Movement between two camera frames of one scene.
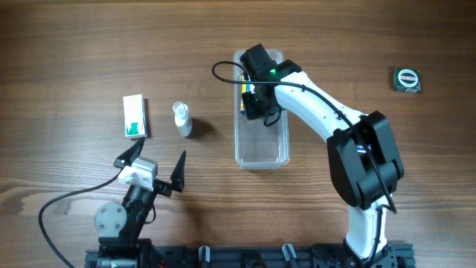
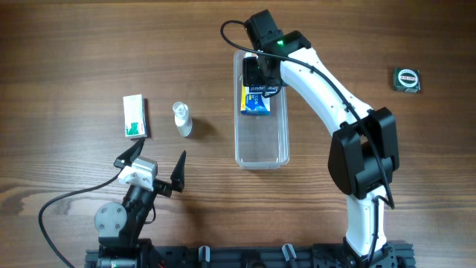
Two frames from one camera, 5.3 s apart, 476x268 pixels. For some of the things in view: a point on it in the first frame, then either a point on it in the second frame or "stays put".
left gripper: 160,185 stays put
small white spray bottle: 183,118 stays put
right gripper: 251,110 to 249,75
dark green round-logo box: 407,80 stays put
